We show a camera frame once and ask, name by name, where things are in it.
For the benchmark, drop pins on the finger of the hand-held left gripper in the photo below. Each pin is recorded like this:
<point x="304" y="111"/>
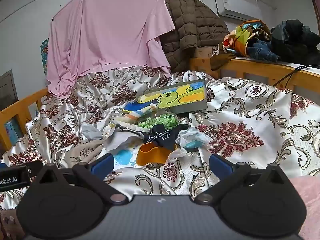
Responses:
<point x="35" y="168"/>

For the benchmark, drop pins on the white cloth with blue print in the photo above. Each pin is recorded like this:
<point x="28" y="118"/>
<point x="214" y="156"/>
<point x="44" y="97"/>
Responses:
<point x="122" y="158"/>

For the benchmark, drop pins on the striped pastel sock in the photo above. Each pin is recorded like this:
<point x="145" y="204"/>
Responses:
<point x="143" y="114"/>

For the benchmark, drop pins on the grey door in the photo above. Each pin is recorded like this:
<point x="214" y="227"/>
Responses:
<point x="7" y="87"/>

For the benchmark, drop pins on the white air conditioner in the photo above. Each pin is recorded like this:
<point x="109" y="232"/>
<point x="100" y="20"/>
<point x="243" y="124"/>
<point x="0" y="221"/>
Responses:
<point x="237" y="7"/>

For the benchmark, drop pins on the orange cloth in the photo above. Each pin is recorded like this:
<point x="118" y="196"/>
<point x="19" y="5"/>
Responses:
<point x="150" y="155"/>

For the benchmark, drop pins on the blue wall poster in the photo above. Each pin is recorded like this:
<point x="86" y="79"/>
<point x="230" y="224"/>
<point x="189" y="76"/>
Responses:
<point x="44" y="55"/>

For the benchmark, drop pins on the navy sock with white stripes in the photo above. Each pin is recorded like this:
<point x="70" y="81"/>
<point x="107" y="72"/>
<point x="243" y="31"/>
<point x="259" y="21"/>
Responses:
<point x="162" y="136"/>

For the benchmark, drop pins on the cardboard box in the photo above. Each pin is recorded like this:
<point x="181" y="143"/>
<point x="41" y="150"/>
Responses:
<point x="203" y="52"/>

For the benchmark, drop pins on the grey cloth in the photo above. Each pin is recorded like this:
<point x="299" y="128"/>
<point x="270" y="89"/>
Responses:
<point x="120" y="140"/>

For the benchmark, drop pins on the beige printed towel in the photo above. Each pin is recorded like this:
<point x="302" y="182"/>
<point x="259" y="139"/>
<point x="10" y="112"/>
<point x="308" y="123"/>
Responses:
<point x="82" y="152"/>

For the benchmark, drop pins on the blue jeans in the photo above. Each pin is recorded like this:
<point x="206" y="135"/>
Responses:
<point x="262" y="50"/>

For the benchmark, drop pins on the pink fluffy blanket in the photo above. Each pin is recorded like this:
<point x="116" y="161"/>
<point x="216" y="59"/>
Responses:
<point x="307" y="197"/>

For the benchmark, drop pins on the pink bed sheet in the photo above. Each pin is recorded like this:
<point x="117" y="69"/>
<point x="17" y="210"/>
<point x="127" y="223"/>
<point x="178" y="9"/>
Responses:
<point x="107" y="30"/>

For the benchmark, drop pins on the grey face mask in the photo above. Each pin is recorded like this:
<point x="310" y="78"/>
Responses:
<point x="91" y="131"/>

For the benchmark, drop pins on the dark floral cloth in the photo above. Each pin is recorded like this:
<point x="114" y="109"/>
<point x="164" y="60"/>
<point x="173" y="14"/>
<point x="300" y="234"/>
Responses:
<point x="7" y="222"/>

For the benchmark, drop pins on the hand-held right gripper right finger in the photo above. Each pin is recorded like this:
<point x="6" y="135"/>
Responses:
<point x="221" y="166"/>

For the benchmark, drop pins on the blue face mask packet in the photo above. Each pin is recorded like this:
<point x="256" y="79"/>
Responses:
<point x="192" y="140"/>

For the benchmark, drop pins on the bag of green bits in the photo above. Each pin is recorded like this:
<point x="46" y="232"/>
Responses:
<point x="160" y="121"/>

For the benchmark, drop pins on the floral satin bedspread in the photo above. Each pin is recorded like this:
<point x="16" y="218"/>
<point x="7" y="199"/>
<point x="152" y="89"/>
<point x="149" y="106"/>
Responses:
<point x="250" y="110"/>

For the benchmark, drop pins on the blue picture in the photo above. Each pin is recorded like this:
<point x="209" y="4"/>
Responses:
<point x="12" y="130"/>

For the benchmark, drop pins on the brown puffer jacket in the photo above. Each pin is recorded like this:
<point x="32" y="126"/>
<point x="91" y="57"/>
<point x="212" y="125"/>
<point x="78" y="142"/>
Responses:
<point x="190" y="25"/>

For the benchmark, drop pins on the wooden bed frame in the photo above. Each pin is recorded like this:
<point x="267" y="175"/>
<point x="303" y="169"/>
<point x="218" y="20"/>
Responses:
<point x="262" y="67"/>

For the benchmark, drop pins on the multicoloured patchwork cloth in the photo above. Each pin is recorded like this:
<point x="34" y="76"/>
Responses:
<point x="240" y="36"/>

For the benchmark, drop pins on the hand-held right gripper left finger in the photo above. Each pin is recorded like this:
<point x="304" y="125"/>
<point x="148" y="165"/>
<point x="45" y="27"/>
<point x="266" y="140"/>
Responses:
<point x="102" y="166"/>

